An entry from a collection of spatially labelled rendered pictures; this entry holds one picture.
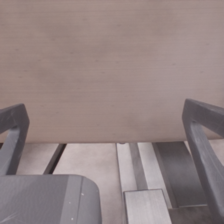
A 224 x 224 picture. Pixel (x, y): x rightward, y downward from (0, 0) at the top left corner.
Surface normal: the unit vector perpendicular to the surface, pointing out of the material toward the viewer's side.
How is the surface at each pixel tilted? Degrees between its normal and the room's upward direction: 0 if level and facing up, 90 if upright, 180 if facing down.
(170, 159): 0
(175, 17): 90
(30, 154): 0
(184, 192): 0
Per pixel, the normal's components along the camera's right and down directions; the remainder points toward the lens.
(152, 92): 0.01, 0.56
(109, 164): -0.03, -0.83
